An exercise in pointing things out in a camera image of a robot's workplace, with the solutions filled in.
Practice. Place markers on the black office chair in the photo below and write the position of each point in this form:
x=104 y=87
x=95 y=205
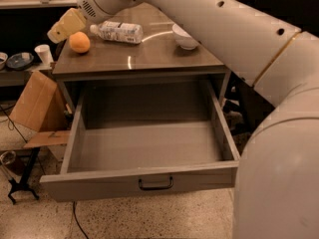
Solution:
x=244 y=99

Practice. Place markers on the open grey top drawer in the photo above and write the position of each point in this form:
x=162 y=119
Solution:
x=106 y=158

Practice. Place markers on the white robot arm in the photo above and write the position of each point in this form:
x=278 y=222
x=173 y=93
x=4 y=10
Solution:
x=276 y=189

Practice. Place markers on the brown cardboard box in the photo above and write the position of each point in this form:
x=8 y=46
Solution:
x=41 y=108

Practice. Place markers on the dark blue plate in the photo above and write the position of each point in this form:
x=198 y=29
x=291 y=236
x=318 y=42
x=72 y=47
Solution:
x=20 y=61

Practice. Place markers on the white ceramic bowl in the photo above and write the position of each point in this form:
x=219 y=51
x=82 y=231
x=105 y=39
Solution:
x=182 y=38

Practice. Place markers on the white paper cup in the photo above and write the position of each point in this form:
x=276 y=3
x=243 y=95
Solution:
x=44 y=53

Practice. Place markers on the black drawer handle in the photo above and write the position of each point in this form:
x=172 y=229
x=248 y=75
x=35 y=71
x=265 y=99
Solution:
x=155 y=185

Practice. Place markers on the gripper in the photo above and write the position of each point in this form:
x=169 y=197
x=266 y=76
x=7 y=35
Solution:
x=87 y=1

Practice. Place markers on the low grey side shelf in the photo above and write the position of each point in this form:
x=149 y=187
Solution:
x=20 y=78

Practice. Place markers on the orange fruit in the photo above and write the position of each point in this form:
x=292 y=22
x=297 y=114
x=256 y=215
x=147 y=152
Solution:
x=80 y=43

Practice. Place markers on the clear plastic water bottle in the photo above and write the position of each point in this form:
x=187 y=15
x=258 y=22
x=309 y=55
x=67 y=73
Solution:
x=118 y=32

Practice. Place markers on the black metal stand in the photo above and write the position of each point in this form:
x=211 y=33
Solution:
x=23 y=185

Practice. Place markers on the grey drawer cabinet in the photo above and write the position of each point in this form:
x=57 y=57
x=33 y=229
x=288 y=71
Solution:
x=155 y=79

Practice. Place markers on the white bowl at left edge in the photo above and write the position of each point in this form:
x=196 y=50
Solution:
x=3 y=59

